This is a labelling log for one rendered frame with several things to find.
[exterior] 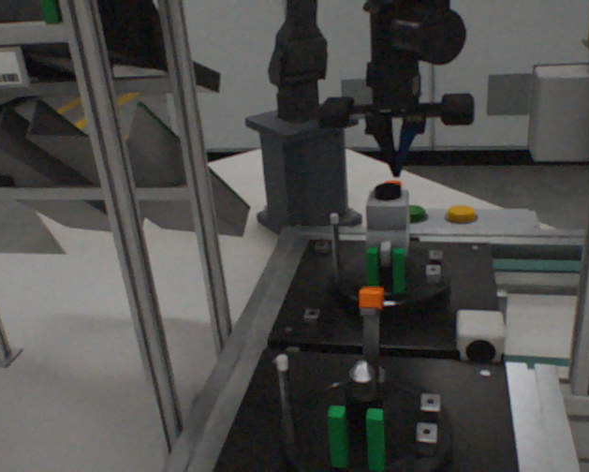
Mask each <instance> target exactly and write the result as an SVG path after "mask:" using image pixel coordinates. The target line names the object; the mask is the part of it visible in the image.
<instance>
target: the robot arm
mask: <svg viewBox="0 0 589 472"><path fill-rule="evenodd" d="M317 7H318V0H287V19H286V20H285V22H284V24H283V25H281V27H280V28H279V30H278V31H277V33H276V35H275V43H274V50H273V51H272V57H271V60H270V63H269V66H268V76H269V81H270V83H271V84H273V85H275V86H276V87H277V93H276V94H275V96H276V107H277V114H275V117H276V118H278V119H281V120H285V121H288V122H290V123H292V124H297V123H301V122H305V121H309V120H314V119H316V118H318V124H319V126H321V128H344V127H345V126H346V125H347V123H348V122H349V119H364V122H365V129H364V135H366V136H372V137H373V138H375V141H376V142H377V144H378V146H379V147H380V149H381V151H382V152H383V154H384V156H385V159H386V161H387V164H388V166H389V168H390V172H391V174H392V177H393V178H399V177H400V174H401V171H402V168H403V165H404V164H405V160H406V156H407V153H408V151H409V149H410V147H411V144H412V142H413V140H414V138H415V137H416V136H417V135H422V134H424V133H425V127H426V118H439V117H441V119H440V120H441V122H442V123H443V124H444V125H472V124H473V123H474V120H475V100H474V97H473V96H472V95H471V94H470V93H455V94H444V95H442V97H441V102H431V103H420V97H421V96H423V92H421V91H420V86H421V76H420V61H422V62H425V63H429V64H434V65H439V66H443V65H445V64H448V63H450V62H451V61H453V60H454V59H455V58H456V57H457V56H458V55H460V54H461V52H462V50H463V49H464V44H465V42H466V35H467V32H466V28H465V25H464V21H463V19H462V16H461V15H460V14H459V13H458V12H456V11H455V10H453V9H451V8H450V0H367V1H366V2H365V3H364V4H363V6H362V9H363V11H368V12H369V25H370V54H371V55H370V58H371V62H367V64H366V74H365V85H366V86H367V87H372V104H355V100H354V97H353V96H328V97H327V99H326V101H325V102H324V103H323V104H322V106H321V107H320V104H319V89H318V81H320V80H326V75H327V64H328V51H327V47H328V42H327V39H326V38H325V37H324V36H323V34H322V32H321V31H320V29H319V27H318V25H317ZM283 76H284V77H283ZM401 110H406V111H401ZM392 118H402V125H401V129H400V135H399V143H398V152H397V161H396V154H395V148H394V140H393V133H392Z"/></svg>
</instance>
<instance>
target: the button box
mask: <svg viewBox="0 0 589 472"><path fill-rule="evenodd" d="M424 209H425V217H424V218H423V220H421V221H418V222H410V227H411V228H434V229H540V226H539V223H538V219H537V213H536V210H534V209H475V210H476V218H475V219H473V221H471V222H466V223H457V222H452V221H450V219H448V218H447V210H448V209H432V208H424Z"/></svg>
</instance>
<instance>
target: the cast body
mask: <svg viewBox="0 0 589 472"><path fill-rule="evenodd" d="M365 217H366V228H367V230H366V234H365V235H366V249H367V247H378V257H379V258H381V266H390V260H391V258H392V251H393V248H403V249H404V258H406V257H407V254H408V244H409V233H410V212H409V192H408V190H401V187H400V186H399V185H398V184H396V183H381V184H378V185H376V186H375V190H370V191H369V194H368V198H367V201H366V205H365Z"/></svg>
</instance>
